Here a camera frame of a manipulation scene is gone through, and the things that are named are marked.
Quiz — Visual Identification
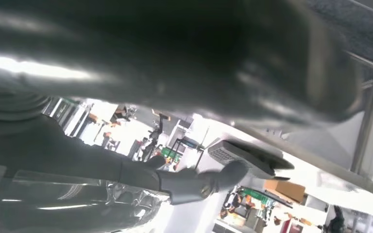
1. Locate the stainless steel workbench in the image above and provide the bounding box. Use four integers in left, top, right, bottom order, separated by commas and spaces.
228, 43, 373, 196

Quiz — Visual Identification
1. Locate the clear plastic film wrap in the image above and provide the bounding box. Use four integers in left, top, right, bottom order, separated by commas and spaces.
0, 162, 171, 233

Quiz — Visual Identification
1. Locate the brown cardboard box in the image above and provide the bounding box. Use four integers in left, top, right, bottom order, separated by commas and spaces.
263, 179, 306, 204

